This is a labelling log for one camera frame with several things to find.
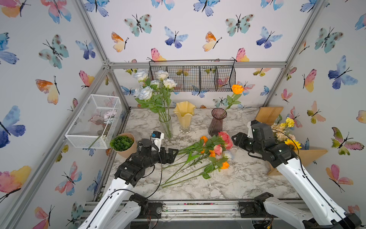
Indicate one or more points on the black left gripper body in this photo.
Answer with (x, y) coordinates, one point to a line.
(155, 157)

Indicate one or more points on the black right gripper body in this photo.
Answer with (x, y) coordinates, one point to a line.
(249, 145)

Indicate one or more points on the white rose stem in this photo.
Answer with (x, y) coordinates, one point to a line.
(143, 93)
(162, 75)
(141, 76)
(169, 84)
(228, 155)
(155, 84)

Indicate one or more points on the orange flower front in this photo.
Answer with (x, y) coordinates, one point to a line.
(225, 165)

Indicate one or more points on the orange artificial flower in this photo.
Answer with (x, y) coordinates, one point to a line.
(233, 99)

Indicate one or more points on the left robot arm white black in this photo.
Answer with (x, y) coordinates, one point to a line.
(120, 205)

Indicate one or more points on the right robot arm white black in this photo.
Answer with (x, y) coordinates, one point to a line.
(323, 212)

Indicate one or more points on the sunflower bouquet in white vase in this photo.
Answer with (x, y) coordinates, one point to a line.
(282, 132)

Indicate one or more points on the potted green succulent plant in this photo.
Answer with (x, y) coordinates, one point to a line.
(124, 144)

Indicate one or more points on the wooden corner shelf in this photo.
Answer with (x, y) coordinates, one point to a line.
(268, 115)

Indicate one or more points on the pink artificial rose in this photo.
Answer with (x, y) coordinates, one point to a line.
(227, 139)

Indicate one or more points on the purple ribbed glass vase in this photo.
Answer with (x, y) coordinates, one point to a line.
(216, 125)

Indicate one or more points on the small orange marigold flower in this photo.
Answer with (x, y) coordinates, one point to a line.
(204, 138)

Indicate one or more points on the clear glass vase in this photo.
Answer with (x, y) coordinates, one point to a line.
(166, 126)

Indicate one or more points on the pile of green flower stems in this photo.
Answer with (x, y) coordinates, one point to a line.
(201, 161)

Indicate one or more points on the yellow ruffled vase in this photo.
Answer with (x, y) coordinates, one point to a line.
(185, 112)

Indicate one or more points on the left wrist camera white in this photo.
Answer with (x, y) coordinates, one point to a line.
(157, 138)

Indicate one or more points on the white mesh wall basket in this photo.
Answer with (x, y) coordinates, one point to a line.
(95, 123)

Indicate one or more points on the metal base rail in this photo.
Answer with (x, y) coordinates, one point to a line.
(170, 210)

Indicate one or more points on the black wire wall basket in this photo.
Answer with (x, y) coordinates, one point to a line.
(197, 76)

